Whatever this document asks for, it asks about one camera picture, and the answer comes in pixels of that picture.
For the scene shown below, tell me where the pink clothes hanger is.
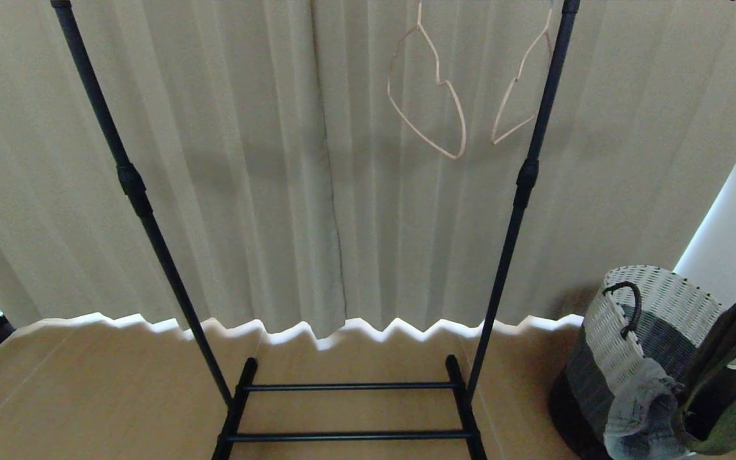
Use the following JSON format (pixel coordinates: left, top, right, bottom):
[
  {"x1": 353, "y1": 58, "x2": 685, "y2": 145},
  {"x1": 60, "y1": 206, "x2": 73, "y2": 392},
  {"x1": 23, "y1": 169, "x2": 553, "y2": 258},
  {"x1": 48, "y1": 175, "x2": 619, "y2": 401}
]
[
  {"x1": 491, "y1": 0, "x2": 557, "y2": 145},
  {"x1": 387, "y1": 0, "x2": 467, "y2": 160}
]

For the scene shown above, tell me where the green long-sleeved shirt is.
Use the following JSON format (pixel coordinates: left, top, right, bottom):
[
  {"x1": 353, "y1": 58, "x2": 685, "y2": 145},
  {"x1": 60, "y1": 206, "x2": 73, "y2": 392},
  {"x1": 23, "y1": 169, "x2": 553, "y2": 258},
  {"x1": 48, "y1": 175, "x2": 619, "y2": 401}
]
[{"x1": 675, "y1": 265, "x2": 736, "y2": 456}]

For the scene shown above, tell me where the black clothes rack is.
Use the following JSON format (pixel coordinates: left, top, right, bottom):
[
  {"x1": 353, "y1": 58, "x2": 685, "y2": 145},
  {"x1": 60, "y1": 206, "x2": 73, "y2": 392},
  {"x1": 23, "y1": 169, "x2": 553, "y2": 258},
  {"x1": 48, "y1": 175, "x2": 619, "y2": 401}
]
[{"x1": 50, "y1": 0, "x2": 581, "y2": 460}]

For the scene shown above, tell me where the white laundry basket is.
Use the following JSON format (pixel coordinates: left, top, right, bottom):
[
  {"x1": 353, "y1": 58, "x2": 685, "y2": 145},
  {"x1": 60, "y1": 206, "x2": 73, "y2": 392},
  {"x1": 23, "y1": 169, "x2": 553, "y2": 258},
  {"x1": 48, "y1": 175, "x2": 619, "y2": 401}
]
[{"x1": 548, "y1": 264, "x2": 736, "y2": 460}]

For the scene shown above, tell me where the beige curtain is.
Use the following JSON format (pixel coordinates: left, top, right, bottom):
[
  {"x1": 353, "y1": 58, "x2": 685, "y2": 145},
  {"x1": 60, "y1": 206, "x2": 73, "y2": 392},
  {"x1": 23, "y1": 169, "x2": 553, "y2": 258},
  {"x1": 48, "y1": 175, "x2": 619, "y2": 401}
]
[{"x1": 0, "y1": 0, "x2": 736, "y2": 339}]

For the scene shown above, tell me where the pale grey garment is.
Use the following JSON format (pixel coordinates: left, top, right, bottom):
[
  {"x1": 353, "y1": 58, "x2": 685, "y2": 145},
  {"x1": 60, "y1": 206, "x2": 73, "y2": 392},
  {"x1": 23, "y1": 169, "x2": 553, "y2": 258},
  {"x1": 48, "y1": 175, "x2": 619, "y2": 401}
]
[{"x1": 603, "y1": 358, "x2": 688, "y2": 460}]

